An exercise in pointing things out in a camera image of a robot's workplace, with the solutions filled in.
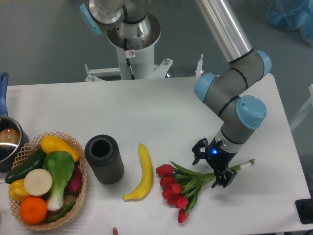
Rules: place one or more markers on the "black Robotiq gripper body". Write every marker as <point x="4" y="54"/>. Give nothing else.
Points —
<point x="218" y="156"/>

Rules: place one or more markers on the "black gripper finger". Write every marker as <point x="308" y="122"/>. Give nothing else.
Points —
<point x="198" y="154"/>
<point x="224" y="177"/>

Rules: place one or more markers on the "red tulip bouquet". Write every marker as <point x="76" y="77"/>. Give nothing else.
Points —
<point x="181" y="187"/>

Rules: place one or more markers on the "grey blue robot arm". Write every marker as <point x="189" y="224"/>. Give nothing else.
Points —
<point x="223" y="94"/>

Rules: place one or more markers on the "fingertip at bottom edge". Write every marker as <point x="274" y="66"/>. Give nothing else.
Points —
<point x="115" y="231"/>

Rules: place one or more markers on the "yellow plastic banana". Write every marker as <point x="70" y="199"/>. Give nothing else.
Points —
<point x="147" y="176"/>

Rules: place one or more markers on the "black device at edge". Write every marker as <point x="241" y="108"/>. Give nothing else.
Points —
<point x="305" y="210"/>

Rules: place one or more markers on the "dark grey ribbed vase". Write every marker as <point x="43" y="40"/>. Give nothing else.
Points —
<point x="103" y="155"/>

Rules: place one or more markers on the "purple sweet potato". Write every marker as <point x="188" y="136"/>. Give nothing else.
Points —
<point x="75" y="183"/>

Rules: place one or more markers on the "green bok choy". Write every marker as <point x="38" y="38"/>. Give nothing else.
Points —
<point x="60" y="165"/>

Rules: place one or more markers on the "yellow squash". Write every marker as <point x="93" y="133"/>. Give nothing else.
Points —
<point x="50" y="144"/>

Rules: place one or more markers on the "woven wicker basket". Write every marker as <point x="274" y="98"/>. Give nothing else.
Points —
<point x="77" y="198"/>

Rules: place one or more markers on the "green chili pepper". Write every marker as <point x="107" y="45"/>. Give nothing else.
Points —
<point x="61" y="213"/>

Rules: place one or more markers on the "blue plastic bag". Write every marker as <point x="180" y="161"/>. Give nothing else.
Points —
<point x="292" y="15"/>

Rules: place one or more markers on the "dark green cucumber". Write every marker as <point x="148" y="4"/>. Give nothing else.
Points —
<point x="35" y="161"/>

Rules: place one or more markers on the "white round radish slice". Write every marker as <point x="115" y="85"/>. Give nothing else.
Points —
<point x="38" y="182"/>

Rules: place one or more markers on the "orange fruit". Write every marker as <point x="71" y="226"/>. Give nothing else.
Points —
<point x="33" y="210"/>

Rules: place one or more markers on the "yellow bell pepper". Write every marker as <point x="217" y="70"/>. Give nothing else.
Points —
<point x="17" y="190"/>

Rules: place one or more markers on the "white frame at right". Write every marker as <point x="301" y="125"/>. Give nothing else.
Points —
<point x="303" y="111"/>

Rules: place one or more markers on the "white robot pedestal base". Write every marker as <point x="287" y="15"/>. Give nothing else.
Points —
<point x="135" y="50"/>

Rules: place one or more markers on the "blue handled saucepan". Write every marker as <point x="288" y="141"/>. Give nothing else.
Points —
<point x="12" y="136"/>

